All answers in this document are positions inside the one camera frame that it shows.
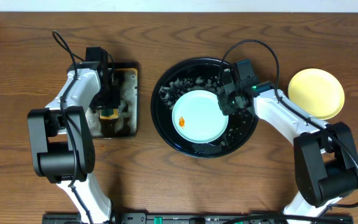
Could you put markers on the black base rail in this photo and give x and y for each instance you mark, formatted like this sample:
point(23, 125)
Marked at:
point(142, 218)

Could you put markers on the black rectangular water tray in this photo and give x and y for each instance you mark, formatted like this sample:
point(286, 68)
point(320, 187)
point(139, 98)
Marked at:
point(126, 124)

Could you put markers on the light blue plate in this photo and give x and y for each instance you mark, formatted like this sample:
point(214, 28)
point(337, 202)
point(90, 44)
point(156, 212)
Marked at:
point(197, 117)

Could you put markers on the green and yellow sponge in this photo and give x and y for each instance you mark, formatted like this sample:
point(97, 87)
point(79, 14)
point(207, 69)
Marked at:
point(109, 114)

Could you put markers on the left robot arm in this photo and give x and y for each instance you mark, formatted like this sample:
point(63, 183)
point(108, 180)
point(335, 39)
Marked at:
point(62, 145)

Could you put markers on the black round tray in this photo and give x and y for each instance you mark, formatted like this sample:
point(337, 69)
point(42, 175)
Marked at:
point(189, 75)

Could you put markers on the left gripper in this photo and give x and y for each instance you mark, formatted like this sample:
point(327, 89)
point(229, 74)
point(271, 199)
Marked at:
point(106, 101)

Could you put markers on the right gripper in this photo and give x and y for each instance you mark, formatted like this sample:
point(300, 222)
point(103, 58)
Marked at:
point(226, 109)

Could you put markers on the yellow plate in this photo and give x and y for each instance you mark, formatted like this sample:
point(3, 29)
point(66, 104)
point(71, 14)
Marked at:
point(317, 92)

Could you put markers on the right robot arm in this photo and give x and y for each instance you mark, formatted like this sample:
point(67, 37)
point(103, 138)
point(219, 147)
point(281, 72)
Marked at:
point(326, 160)

